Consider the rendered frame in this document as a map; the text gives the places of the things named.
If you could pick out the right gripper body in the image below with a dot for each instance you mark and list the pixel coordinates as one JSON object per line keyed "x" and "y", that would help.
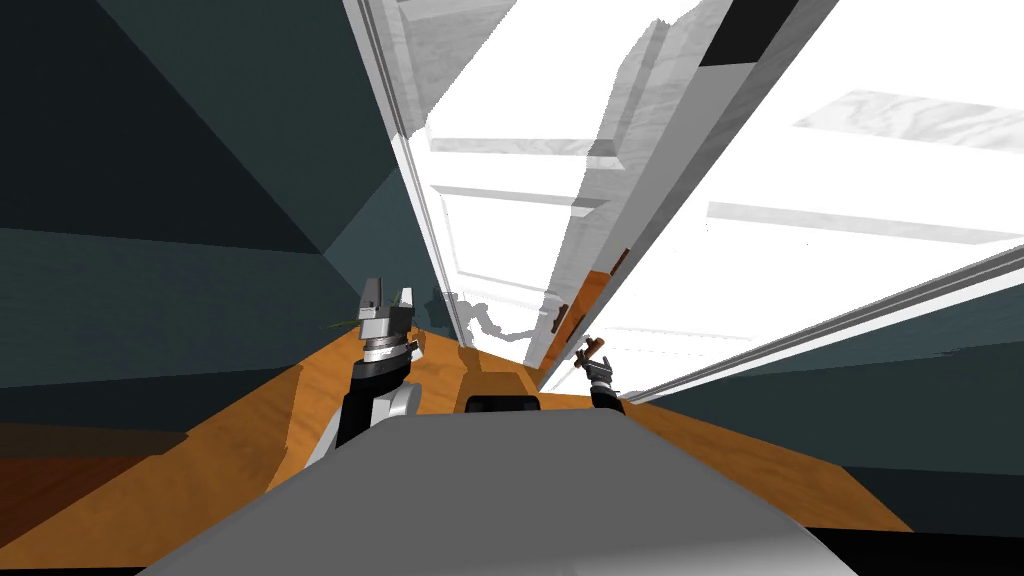
{"x": 600, "y": 374}

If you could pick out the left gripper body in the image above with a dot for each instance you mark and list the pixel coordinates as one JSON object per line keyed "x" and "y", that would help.
{"x": 384, "y": 326}

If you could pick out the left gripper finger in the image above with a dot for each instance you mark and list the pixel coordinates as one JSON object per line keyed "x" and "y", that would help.
{"x": 372, "y": 300}
{"x": 406, "y": 298}

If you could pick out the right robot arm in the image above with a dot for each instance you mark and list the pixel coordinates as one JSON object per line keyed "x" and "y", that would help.
{"x": 606, "y": 398}

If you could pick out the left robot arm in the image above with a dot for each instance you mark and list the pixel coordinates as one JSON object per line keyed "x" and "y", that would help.
{"x": 365, "y": 400}

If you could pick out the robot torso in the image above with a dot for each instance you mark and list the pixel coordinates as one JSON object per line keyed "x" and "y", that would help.
{"x": 496, "y": 496}

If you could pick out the white door leaf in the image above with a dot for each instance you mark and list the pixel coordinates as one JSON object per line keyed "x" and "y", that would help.
{"x": 768, "y": 272}

